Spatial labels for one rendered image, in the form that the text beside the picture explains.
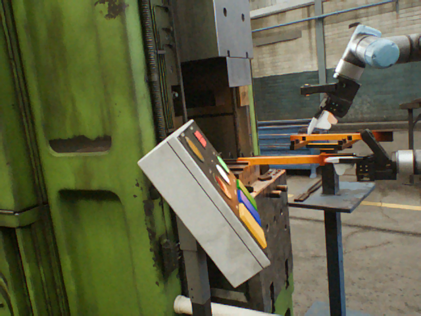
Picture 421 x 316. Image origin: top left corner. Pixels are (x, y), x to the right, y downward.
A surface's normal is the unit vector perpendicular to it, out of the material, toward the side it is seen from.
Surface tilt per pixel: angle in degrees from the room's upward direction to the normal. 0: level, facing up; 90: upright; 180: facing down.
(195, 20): 90
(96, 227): 90
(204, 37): 90
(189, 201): 90
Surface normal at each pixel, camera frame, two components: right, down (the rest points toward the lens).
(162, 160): -0.04, 0.18
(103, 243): -0.45, 0.21
